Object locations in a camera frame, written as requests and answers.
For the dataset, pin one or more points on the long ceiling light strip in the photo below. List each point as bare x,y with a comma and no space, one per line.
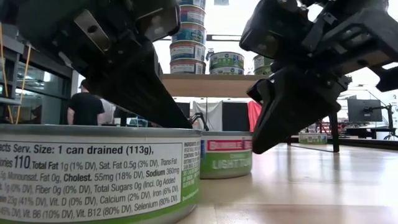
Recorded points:
224,37

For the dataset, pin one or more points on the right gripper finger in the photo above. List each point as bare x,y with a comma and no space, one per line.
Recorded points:
388,79
295,102

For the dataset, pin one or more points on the black partition panel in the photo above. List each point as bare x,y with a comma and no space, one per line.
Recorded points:
185,109
234,116

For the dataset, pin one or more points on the black computer monitor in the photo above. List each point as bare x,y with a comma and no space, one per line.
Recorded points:
363,110

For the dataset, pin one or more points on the orange red cloth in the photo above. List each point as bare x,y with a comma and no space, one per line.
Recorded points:
253,113

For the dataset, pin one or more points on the black round ceiling lamp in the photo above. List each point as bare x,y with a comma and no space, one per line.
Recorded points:
210,53

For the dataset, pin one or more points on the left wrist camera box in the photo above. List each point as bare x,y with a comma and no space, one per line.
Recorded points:
158,25

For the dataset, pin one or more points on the grey metal rack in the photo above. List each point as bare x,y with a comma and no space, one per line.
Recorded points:
12,46

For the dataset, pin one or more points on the person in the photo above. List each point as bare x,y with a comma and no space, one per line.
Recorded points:
85,107

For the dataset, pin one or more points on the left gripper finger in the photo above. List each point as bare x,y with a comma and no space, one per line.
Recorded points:
140,93

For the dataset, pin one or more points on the wooden shelf black frame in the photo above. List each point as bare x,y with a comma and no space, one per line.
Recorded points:
211,85

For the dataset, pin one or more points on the white hanging cloth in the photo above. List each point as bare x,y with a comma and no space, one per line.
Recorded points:
213,112

